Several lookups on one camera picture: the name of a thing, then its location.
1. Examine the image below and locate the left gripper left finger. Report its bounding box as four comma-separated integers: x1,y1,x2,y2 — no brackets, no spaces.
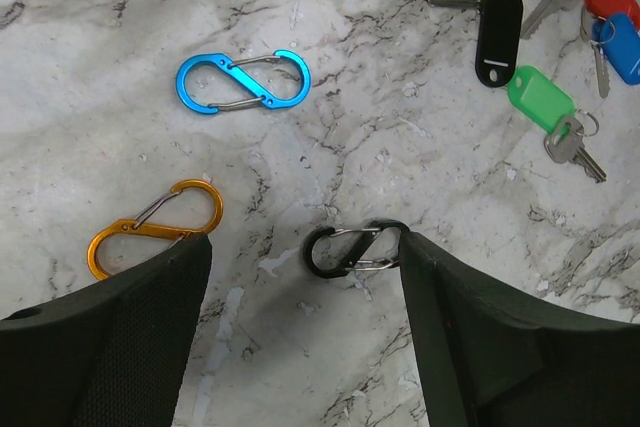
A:
1,234,212,426

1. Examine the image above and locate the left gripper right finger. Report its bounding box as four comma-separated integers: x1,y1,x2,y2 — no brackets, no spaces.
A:
399,232,639,426

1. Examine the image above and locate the orange carabiner near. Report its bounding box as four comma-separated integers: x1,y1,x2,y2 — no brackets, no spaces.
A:
86,179,224,281

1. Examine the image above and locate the black carabiner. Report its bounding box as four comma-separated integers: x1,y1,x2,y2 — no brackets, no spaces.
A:
302,218,409,281

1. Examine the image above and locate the green tag key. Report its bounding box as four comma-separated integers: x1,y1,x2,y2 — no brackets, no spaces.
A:
507,65,607,183

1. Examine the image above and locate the blue carabiner lower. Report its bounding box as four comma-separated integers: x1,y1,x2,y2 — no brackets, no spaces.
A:
175,49,312,115

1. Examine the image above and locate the blue tag key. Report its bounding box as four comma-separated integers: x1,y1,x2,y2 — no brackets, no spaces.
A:
580,8,639,99

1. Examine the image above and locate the black tag key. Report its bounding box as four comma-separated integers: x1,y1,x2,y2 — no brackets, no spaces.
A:
428,0,524,88

